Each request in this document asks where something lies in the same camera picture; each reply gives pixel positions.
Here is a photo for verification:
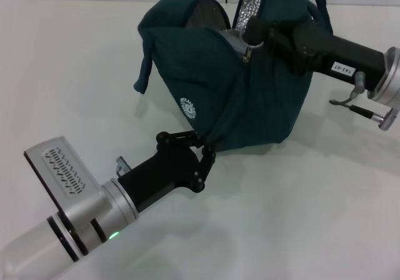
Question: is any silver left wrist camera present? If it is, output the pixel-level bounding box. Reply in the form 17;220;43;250
23;135;104;216

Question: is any clear lunch box blue lid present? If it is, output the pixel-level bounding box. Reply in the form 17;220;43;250
219;28;251;52

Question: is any gripper cable with plug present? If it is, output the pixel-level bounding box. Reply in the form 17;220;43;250
329;72;400;131
114;156;133;178

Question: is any right gripper cable with plug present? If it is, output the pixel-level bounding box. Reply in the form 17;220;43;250
329;72;400;131

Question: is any left gripper cable with plug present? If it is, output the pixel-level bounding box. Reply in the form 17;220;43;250
114;156;133;178

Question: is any dark teal fabric lunch bag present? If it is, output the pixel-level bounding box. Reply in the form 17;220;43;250
133;0;329;153

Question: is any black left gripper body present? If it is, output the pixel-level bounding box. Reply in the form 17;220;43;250
118;136;207;213

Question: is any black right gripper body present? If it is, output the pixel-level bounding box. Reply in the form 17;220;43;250
289;19;386;91

